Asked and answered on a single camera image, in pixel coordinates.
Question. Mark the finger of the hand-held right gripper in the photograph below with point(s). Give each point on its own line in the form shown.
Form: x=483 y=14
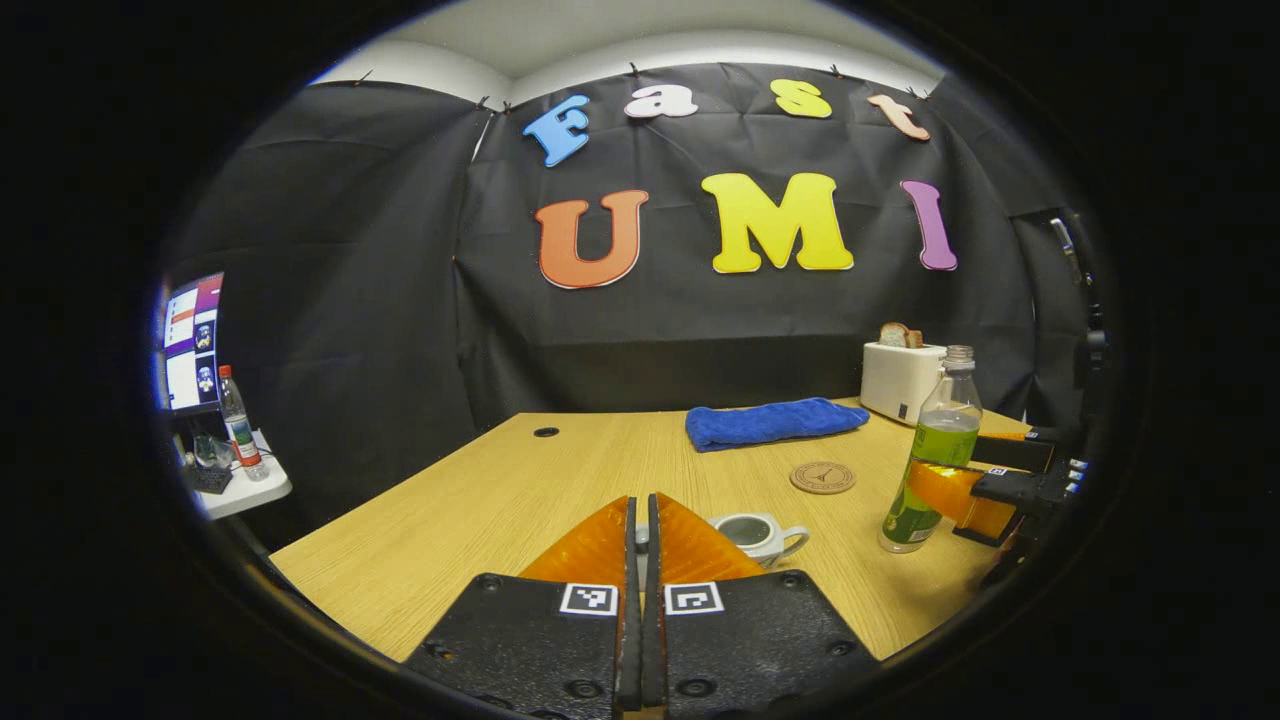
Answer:
x=965 y=495
x=1015 y=452

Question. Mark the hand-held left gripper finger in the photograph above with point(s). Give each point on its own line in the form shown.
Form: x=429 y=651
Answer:
x=630 y=620
x=653 y=620

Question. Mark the clear green-label water bottle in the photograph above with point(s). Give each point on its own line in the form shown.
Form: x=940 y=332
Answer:
x=945 y=420

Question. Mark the white teacup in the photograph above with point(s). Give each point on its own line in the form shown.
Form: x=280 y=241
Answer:
x=760 y=535

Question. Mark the round wooden coaster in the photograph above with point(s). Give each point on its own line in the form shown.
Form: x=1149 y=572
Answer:
x=823 y=477

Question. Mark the red-label plastic bottle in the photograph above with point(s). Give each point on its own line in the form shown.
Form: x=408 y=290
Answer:
x=240 y=425

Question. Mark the white toaster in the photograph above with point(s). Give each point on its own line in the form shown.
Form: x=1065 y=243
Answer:
x=895 y=380

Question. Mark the bread slice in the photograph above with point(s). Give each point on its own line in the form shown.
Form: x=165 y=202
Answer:
x=898 y=335

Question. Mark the blue towel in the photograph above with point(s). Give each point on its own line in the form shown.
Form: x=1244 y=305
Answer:
x=770 y=422

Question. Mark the white side table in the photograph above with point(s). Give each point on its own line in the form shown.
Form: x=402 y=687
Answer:
x=250 y=495

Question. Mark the black backdrop cloth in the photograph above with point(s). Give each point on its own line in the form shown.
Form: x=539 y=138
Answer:
x=400 y=250

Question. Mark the black keyboard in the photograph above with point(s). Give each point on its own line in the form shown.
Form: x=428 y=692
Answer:
x=210 y=480

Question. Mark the clear plastic wrapper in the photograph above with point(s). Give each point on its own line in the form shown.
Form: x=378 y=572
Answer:
x=215 y=450

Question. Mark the computer monitor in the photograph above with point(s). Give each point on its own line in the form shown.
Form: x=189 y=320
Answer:
x=192 y=345

